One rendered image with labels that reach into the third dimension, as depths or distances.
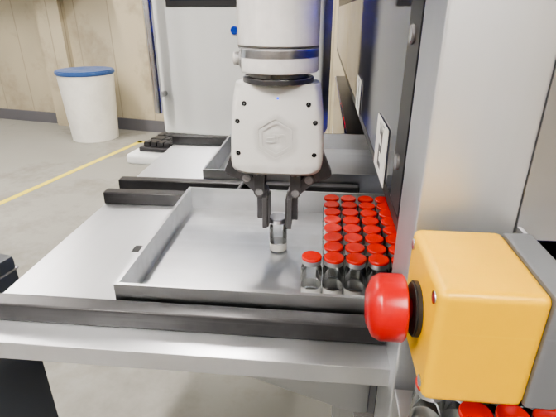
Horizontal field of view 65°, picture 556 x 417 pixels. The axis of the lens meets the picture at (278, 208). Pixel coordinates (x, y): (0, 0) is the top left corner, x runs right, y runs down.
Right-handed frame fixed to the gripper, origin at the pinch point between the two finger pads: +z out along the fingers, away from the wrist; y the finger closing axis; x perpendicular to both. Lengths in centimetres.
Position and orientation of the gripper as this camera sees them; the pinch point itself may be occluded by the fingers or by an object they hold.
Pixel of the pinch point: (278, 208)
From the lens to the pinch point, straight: 52.8
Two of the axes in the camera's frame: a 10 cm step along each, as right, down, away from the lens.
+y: 10.0, 0.4, -0.9
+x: 0.9, -4.1, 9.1
